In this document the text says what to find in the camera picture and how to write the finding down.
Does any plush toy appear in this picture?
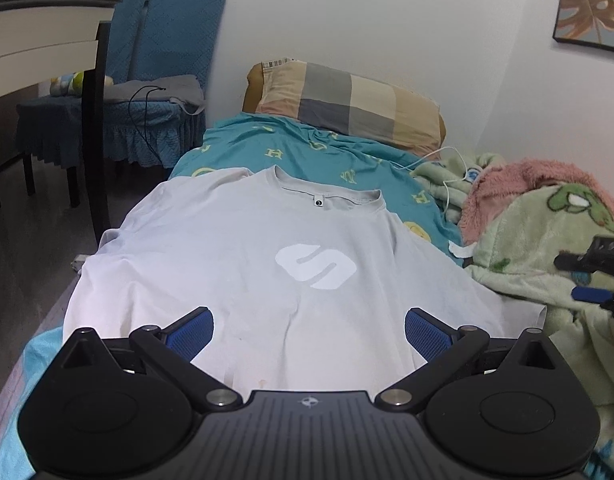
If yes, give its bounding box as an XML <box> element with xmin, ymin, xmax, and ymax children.
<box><xmin>49</xmin><ymin>72</ymin><xmax>114</xmax><ymax>97</ymax></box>

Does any blue covered chair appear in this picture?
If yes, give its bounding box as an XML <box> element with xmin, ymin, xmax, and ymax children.
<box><xmin>104</xmin><ymin>0</ymin><xmax>227</xmax><ymax>169</ymax></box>
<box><xmin>16</xmin><ymin>0</ymin><xmax>150</xmax><ymax>161</ymax></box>

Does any light grey t-shirt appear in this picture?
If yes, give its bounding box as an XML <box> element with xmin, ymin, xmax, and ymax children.
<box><xmin>62</xmin><ymin>165</ymin><xmax>548</xmax><ymax>392</ymax></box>

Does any white charging cable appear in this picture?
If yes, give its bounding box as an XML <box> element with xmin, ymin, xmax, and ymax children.
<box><xmin>387</xmin><ymin>146</ymin><xmax>483</xmax><ymax>221</ymax></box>

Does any green cartoon fleece blanket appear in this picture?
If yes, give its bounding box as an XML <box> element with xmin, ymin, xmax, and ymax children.
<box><xmin>411</xmin><ymin>152</ymin><xmax>614</xmax><ymax>461</ymax></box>

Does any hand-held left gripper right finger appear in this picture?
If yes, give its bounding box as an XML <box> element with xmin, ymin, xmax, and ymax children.
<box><xmin>376</xmin><ymin>306</ymin><xmax>559</xmax><ymax>411</ymax></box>

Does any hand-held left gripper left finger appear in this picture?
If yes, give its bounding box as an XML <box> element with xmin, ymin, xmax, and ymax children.
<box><xmin>61</xmin><ymin>306</ymin><xmax>243</xmax><ymax>407</ymax></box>

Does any plaid pillow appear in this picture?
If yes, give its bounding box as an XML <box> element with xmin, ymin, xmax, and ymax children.
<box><xmin>243</xmin><ymin>61</ymin><xmax>447</xmax><ymax>154</ymax></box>

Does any grey cloth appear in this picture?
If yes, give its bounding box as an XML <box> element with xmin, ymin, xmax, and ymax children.
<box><xmin>104</xmin><ymin>74</ymin><xmax>206</xmax><ymax>116</ymax></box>

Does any black cord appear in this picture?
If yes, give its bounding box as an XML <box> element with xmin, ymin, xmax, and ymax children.
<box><xmin>128</xmin><ymin>85</ymin><xmax>181</xmax><ymax>169</ymax></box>

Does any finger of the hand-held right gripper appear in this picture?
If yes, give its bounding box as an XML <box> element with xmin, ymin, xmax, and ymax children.
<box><xmin>571</xmin><ymin>287</ymin><xmax>614</xmax><ymax>320</ymax></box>
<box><xmin>554</xmin><ymin>235</ymin><xmax>614</xmax><ymax>274</ymax></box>

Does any white and black table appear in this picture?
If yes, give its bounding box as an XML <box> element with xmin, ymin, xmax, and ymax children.
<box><xmin>0</xmin><ymin>0</ymin><xmax>124</xmax><ymax>251</ymax></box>

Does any pink fleece blanket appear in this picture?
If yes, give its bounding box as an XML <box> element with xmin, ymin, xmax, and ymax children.
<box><xmin>459</xmin><ymin>159</ymin><xmax>614</xmax><ymax>247</ymax></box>

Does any teal printed bed sheet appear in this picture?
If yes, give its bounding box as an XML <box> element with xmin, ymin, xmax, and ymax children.
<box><xmin>0</xmin><ymin>112</ymin><xmax>465</xmax><ymax>480</ymax></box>

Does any white charger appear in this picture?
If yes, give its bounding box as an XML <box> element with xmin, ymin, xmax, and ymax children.
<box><xmin>447</xmin><ymin>241</ymin><xmax>481</xmax><ymax>269</ymax></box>

